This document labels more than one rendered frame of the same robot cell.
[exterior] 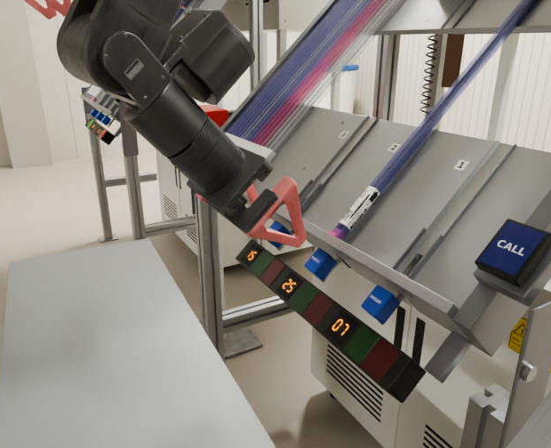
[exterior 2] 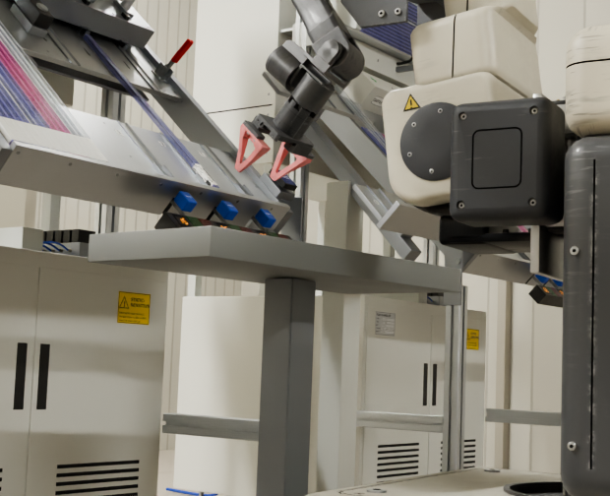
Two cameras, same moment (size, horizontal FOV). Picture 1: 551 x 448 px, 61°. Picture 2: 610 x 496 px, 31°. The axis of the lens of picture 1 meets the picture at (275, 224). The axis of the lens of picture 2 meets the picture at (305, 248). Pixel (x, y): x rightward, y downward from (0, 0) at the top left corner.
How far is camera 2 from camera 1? 2.22 m
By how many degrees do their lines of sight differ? 115
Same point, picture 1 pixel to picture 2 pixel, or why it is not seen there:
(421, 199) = (212, 171)
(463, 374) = (88, 374)
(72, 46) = (358, 55)
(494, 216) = (240, 175)
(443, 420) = (74, 441)
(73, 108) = not seen: outside the picture
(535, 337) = (298, 211)
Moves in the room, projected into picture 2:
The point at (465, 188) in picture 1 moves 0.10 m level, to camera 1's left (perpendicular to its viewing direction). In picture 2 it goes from (217, 164) to (235, 156)
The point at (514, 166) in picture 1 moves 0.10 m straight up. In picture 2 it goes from (217, 155) to (219, 104)
